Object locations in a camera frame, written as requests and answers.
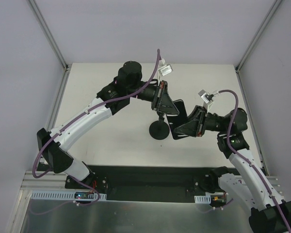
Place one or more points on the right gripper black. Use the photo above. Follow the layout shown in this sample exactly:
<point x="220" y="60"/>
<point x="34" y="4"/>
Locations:
<point x="201" y="124"/>

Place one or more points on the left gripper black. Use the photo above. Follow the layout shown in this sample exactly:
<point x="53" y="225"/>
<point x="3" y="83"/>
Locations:
<point x="159" y="96"/>

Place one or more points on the black smartphone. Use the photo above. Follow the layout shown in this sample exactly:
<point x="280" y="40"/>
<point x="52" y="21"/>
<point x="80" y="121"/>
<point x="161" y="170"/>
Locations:
<point x="175" y="121"/>

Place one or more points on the black phone stand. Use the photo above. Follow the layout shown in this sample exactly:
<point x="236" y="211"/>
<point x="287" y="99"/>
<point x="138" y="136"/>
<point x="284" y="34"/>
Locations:
<point x="159" y="129"/>

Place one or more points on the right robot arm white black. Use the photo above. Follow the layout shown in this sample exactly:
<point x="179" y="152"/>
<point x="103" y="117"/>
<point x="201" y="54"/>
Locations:
<point x="268" y="211"/>

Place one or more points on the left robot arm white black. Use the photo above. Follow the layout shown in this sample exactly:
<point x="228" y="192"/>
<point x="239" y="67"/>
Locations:
<point x="54" y="144"/>

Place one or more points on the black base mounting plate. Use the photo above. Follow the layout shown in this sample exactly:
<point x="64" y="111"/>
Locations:
<point x="153" y="183"/>

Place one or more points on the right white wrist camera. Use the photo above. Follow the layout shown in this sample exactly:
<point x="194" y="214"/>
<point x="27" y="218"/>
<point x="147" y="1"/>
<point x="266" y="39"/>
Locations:
<point x="207" y="99"/>

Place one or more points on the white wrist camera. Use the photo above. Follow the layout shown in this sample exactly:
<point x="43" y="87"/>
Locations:
<point x="163" y="69"/>
<point x="207" y="99"/>

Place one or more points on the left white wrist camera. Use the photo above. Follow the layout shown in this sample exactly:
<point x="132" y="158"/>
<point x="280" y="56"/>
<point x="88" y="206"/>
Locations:
<point x="163" y="69"/>

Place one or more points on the right white cable duct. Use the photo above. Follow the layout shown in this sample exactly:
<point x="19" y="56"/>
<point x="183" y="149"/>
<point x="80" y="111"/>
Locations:
<point x="206" y="199"/>

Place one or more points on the white cable duct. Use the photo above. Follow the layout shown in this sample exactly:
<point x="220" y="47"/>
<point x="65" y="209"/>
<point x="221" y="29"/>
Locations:
<point x="206" y="199"/>
<point x="67" y="195"/>

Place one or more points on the left aluminium frame post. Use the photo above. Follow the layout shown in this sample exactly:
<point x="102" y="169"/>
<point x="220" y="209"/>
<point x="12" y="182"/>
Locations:
<point x="47" y="33"/>

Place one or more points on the aluminium frame post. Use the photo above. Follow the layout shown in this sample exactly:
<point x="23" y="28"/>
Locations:
<point x="259" y="33"/>
<point x="47" y="33"/>

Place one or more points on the right aluminium frame post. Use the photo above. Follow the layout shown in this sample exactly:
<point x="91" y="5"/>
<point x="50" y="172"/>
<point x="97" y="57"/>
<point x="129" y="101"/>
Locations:
<point x="259" y="33"/>

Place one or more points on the left white cable duct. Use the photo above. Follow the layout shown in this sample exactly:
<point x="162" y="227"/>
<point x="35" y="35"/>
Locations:
<point x="67" y="195"/>

